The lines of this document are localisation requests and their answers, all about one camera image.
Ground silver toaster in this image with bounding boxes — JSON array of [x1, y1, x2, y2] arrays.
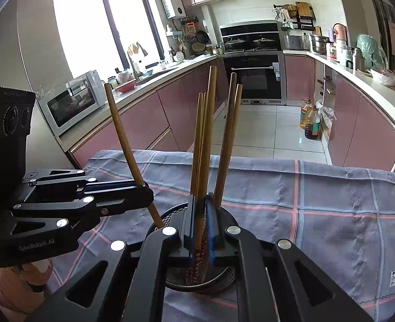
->
[[283, 34, 305, 51]]

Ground pair of wooden chopsticks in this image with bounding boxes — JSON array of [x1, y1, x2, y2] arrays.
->
[[214, 72, 237, 208]]

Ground white water heater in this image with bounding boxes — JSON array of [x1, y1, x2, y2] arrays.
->
[[159, 0, 187, 20]]

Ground white jar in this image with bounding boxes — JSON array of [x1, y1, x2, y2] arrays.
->
[[337, 42, 352, 68]]

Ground pink base cabinets with sink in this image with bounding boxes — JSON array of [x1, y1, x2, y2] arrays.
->
[[58, 55, 226, 170]]

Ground stainless steel bottle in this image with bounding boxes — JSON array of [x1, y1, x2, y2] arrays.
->
[[352, 47, 367, 72]]

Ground black stove with oven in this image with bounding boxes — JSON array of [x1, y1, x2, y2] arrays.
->
[[219, 20, 287, 106]]

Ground black wok with lid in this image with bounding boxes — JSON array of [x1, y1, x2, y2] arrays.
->
[[224, 36, 247, 52]]

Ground pink base cabinets with peninsula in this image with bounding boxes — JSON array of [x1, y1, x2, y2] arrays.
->
[[283, 50, 395, 173]]

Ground blue-grey checked tablecloth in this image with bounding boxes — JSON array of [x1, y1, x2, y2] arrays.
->
[[45, 149, 395, 322]]

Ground black mesh holder cup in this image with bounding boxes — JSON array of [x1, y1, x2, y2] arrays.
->
[[145, 201, 241, 294]]

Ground wooden cutting board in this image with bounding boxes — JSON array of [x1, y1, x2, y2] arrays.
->
[[295, 2, 314, 19]]

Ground green plastic-covered appliance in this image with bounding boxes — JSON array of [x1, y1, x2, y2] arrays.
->
[[356, 34, 387, 69]]

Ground dark pot with lid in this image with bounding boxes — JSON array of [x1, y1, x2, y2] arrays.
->
[[253, 37, 275, 50]]

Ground yellow oil bottle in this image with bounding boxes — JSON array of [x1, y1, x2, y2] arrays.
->
[[299, 99, 314, 130]]

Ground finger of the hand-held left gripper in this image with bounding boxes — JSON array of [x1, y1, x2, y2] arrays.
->
[[22, 169, 151, 195], [10, 188, 155, 239]]

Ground glass jar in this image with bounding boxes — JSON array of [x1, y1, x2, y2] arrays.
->
[[116, 68, 133, 83]]

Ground striped room divider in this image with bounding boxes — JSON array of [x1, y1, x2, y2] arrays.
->
[[371, 0, 395, 71]]

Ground clear plastic bag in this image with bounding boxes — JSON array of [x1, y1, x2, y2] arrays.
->
[[315, 99, 335, 138]]

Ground kitchen faucet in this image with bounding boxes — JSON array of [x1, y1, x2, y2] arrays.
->
[[127, 42, 149, 78]]

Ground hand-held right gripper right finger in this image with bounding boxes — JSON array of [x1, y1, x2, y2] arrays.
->
[[206, 193, 374, 322]]

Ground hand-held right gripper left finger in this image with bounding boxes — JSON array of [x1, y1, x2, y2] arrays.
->
[[25, 195, 198, 322]]

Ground stainless steamer pot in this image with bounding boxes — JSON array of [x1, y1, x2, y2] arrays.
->
[[310, 34, 329, 54]]

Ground kitchen window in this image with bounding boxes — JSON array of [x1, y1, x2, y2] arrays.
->
[[53, 0, 164, 79]]

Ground pink thermos jug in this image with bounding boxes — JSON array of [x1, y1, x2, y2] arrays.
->
[[332, 23, 348, 41]]

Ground dark oil bottle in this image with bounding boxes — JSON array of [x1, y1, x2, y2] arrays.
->
[[304, 105, 321, 140]]

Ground person's left hand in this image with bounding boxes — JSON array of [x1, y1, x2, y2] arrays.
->
[[0, 261, 54, 314]]

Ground white microwave oven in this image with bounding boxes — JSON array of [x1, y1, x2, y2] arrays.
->
[[37, 70, 107, 137]]

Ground pink bowl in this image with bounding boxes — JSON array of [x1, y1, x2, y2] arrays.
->
[[114, 79, 138, 94]]

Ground black wall shelf rack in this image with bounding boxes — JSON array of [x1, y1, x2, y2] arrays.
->
[[273, 2, 316, 31]]

